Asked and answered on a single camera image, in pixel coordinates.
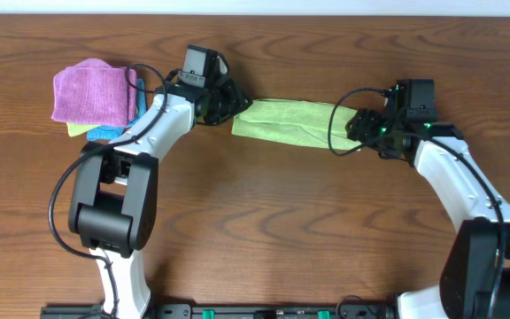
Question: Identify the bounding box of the light green cloth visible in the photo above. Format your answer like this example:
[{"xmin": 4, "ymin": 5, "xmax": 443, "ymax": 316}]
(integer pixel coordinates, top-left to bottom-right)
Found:
[{"xmin": 232, "ymin": 98, "xmax": 358, "ymax": 151}]

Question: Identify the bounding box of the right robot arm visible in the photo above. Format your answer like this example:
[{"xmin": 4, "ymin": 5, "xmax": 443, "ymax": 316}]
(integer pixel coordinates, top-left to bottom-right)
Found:
[{"xmin": 346, "ymin": 109, "xmax": 510, "ymax": 318}]

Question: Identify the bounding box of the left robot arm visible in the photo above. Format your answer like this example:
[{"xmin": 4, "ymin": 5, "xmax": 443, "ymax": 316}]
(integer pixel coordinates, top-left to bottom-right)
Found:
[{"xmin": 68, "ymin": 78, "xmax": 252, "ymax": 318}]

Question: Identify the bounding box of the folded blue cloth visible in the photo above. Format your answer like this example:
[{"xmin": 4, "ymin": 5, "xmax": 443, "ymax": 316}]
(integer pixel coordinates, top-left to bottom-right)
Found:
[{"xmin": 86, "ymin": 78, "xmax": 147, "ymax": 141}]

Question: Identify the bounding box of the folded purple cloth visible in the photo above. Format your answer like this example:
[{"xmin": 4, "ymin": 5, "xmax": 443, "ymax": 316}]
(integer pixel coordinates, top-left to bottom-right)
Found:
[{"xmin": 51, "ymin": 58, "xmax": 136, "ymax": 127}]

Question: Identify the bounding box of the folded pale green cloth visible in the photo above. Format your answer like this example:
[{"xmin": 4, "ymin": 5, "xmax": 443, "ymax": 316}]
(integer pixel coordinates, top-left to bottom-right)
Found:
[{"xmin": 66, "ymin": 122, "xmax": 99, "ymax": 137}]

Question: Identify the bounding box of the right black cable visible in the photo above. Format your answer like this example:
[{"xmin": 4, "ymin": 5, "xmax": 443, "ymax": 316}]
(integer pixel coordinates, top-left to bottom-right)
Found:
[{"xmin": 327, "ymin": 86, "xmax": 506, "ymax": 319}]

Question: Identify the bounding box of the black cable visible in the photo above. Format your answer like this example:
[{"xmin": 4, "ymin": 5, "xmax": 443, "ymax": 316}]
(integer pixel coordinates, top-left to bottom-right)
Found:
[
  {"xmin": 47, "ymin": 62, "xmax": 181, "ymax": 319},
  {"xmin": 327, "ymin": 86, "xmax": 506, "ymax": 319}
]

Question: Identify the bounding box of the left black cable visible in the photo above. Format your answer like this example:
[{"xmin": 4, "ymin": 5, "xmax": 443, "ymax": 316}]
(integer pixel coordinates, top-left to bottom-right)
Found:
[{"xmin": 47, "ymin": 62, "xmax": 181, "ymax": 319}]

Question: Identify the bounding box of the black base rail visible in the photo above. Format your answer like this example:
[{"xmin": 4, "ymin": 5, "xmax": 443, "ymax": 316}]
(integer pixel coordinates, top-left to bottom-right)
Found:
[{"xmin": 40, "ymin": 302, "xmax": 490, "ymax": 319}]

